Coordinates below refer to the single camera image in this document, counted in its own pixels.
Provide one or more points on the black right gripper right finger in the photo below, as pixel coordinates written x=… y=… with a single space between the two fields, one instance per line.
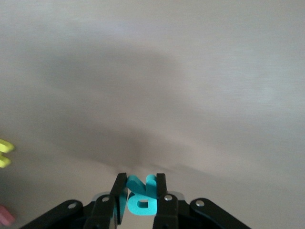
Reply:
x=166 y=210

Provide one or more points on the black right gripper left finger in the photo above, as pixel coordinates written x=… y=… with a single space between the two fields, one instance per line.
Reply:
x=104 y=212

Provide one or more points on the teal foam letter R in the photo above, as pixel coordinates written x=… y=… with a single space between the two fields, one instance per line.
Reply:
x=133 y=205

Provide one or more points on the red foam small w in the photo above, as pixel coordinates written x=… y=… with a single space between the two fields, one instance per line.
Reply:
x=6 y=215

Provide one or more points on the yellow foam letter H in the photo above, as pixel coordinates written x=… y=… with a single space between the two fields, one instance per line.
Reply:
x=4 y=145

